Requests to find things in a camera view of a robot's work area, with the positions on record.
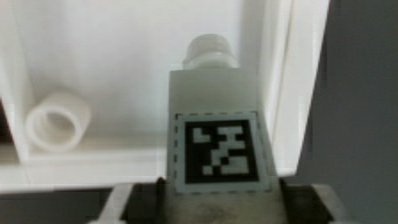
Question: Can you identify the white table leg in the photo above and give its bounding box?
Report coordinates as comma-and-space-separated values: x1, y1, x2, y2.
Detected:
163, 34, 287, 224

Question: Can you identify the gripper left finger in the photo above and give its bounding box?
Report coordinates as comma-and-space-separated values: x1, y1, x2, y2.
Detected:
95, 178, 164, 224

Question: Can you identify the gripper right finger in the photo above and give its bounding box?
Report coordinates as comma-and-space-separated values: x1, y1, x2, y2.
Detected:
278, 180, 349, 224

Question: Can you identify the white square tabletop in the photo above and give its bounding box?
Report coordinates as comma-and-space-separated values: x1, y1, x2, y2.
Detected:
0, 0, 332, 194

